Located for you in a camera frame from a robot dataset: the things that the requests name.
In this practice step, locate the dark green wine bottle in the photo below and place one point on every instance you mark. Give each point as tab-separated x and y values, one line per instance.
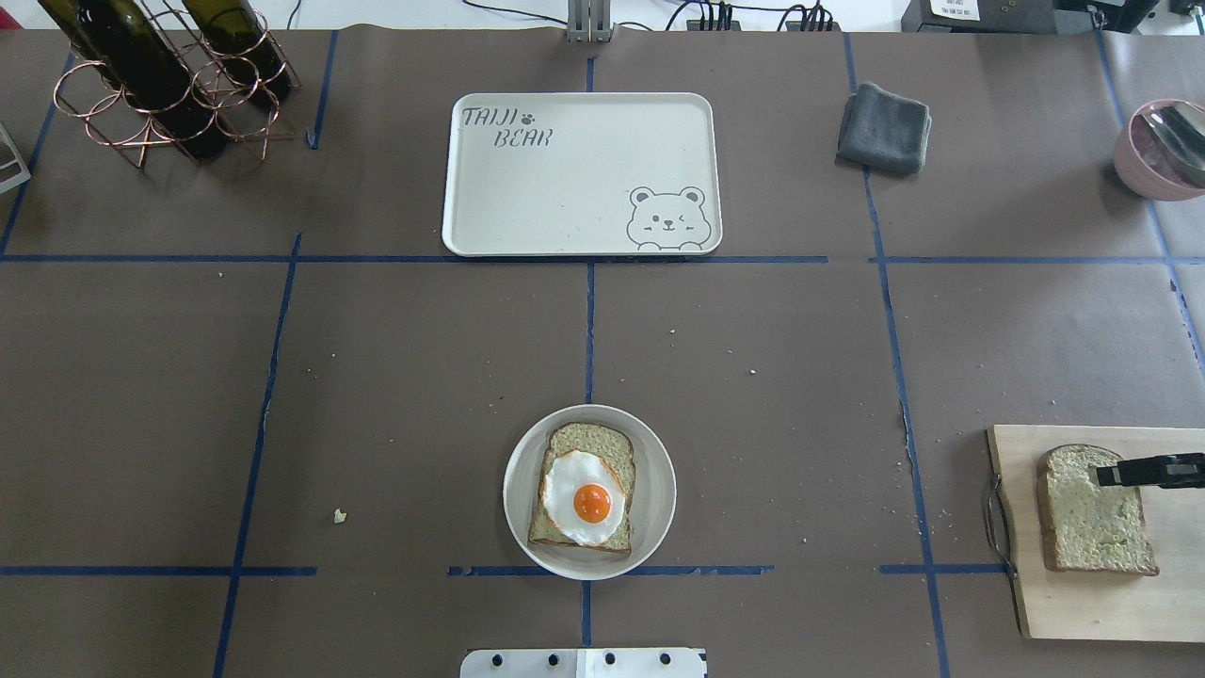
121	36

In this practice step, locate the bread slice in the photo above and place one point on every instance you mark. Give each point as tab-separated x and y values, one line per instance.
617	451
1086	527

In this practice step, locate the copper wire bottle rack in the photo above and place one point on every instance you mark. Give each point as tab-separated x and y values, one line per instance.
86	93

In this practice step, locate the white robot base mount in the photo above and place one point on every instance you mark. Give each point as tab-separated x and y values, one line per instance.
586	662

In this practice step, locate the white bear serving tray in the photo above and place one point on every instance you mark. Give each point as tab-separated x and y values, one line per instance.
572	173

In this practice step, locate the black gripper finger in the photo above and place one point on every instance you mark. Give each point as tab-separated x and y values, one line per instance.
1178	471

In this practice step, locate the light wooden cutting board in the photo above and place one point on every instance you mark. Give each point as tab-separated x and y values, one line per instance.
1107	606

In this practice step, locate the white round plate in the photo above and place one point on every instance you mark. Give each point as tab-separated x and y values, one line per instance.
650	517

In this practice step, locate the pink bowl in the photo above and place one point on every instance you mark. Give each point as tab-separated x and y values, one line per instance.
1142	164

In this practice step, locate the metal scoop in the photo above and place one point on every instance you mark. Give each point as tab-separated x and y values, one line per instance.
1178	131

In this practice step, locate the folded grey cloth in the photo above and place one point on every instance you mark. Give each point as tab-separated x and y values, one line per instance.
884	130

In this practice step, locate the white dish rack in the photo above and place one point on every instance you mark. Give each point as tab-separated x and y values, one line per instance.
14	170

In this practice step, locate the fried egg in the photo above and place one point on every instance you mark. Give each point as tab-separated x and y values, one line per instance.
583	499

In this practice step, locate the aluminium frame post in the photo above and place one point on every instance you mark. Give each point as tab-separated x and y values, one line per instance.
589	21

